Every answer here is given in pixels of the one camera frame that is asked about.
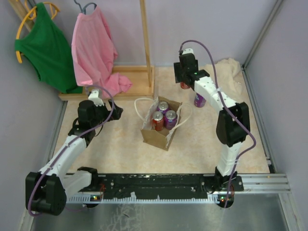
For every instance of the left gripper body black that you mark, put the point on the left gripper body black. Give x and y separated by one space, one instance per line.
102 113

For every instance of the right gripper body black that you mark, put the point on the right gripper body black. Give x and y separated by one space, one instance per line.
179 73

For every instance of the red can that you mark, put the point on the red can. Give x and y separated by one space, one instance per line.
184 86
158 121

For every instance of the purple can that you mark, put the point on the purple can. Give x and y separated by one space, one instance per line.
163 107
199 101
170 119

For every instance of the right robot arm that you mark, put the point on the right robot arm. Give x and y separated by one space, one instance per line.
233 117

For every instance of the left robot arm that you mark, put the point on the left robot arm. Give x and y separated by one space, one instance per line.
48 189

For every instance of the brown canvas tote bag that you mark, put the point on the brown canvas tote bag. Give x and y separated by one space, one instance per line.
161 139

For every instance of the beige cloth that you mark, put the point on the beige cloth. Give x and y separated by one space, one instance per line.
228 76

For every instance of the wooden clothes rack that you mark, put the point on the wooden clothes rack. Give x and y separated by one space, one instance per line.
141 76

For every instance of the pink shirt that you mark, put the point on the pink shirt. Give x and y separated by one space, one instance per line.
94 53

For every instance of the green tank top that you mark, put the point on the green tank top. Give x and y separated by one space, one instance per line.
47 49

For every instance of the grey hanger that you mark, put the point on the grey hanger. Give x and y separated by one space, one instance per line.
84 8

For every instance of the yellow hanger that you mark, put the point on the yellow hanger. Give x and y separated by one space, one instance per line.
30 16

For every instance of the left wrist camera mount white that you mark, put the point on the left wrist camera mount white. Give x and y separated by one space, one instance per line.
96 97

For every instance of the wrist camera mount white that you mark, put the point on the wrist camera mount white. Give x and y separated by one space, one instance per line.
186 51
96 97

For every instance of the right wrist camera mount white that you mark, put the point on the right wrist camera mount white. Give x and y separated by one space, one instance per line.
186 51

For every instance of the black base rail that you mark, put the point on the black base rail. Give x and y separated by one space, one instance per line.
163 186

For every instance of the aluminium frame rail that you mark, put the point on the aluminium frame rail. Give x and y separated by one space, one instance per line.
270 19

